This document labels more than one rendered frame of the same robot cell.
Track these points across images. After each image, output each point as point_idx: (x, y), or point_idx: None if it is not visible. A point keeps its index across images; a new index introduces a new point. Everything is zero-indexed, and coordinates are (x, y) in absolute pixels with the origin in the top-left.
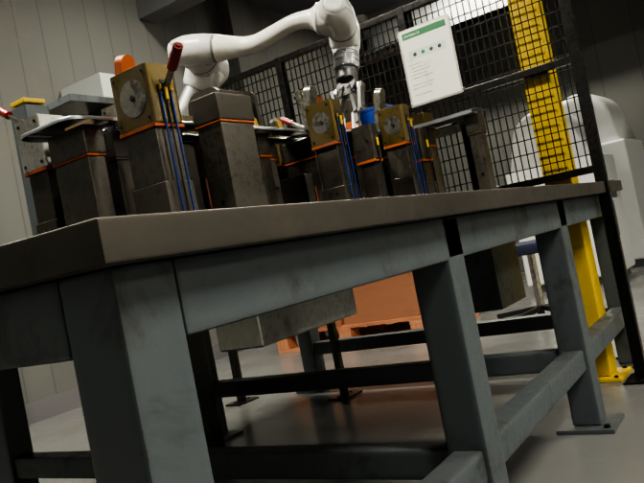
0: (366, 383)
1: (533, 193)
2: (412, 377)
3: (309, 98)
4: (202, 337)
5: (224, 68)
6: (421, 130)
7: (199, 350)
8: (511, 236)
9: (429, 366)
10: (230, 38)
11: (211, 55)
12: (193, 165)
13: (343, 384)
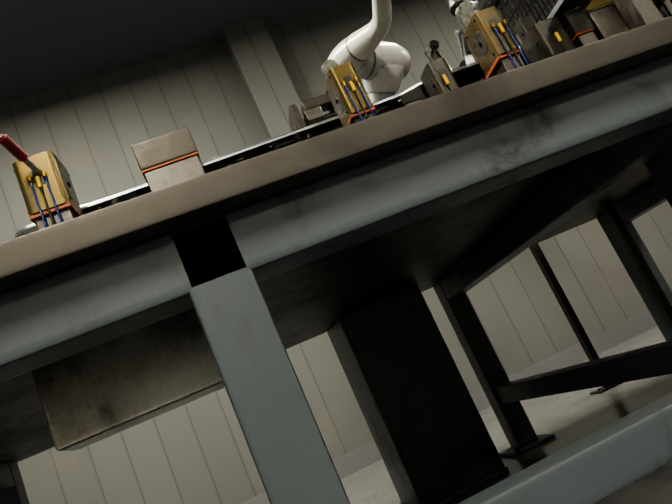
0: (609, 381)
1: (514, 80)
2: (651, 368)
3: (326, 77)
4: (444, 347)
5: (393, 57)
6: (541, 25)
7: (443, 361)
8: (466, 176)
9: (663, 351)
10: (360, 31)
11: (352, 57)
12: None
13: (590, 383)
